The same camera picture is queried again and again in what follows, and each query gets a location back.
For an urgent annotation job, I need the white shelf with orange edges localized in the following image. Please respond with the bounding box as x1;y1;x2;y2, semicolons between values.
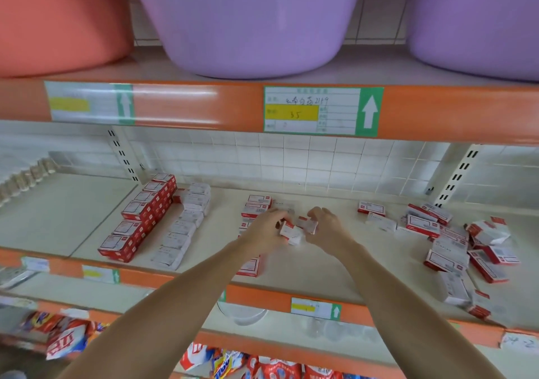
0;46;539;379

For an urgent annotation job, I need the white perforated shelf upright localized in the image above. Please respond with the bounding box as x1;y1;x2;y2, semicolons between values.
106;126;141;184
433;144;482;208

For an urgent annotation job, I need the pile of small colourful packets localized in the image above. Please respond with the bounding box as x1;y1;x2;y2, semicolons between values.
21;309;372;379

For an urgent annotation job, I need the person's left hand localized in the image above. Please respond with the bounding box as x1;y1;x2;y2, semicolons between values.
237;208;293;257

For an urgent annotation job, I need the person's right forearm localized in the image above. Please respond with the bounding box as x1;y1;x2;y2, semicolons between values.
337;244;506;379

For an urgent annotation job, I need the pile of red white boxes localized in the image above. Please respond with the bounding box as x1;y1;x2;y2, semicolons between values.
356;199;522;320

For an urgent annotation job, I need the white handwritten label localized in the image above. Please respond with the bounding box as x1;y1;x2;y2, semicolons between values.
499;331;539;357

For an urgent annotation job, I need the cluster of clear glasses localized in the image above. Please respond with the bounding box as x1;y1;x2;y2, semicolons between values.
295;314;377;343

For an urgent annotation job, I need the person's left forearm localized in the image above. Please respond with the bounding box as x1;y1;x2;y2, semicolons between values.
59;240;262;379

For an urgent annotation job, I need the large label with green arrow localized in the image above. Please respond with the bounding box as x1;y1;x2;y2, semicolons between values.
44;82;136;127
263;86;385;137

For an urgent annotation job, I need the person's right hand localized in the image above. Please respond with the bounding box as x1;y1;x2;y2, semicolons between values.
305;206;360;258

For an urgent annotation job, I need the orange plastic basin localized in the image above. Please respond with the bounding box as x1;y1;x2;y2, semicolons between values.
0;0;134;78

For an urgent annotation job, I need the row of beige bundles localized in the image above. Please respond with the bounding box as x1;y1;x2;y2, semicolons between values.
0;157;59;208

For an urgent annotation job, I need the purple plastic basin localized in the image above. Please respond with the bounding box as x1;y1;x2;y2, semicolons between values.
405;0;539;83
122;0;371;80

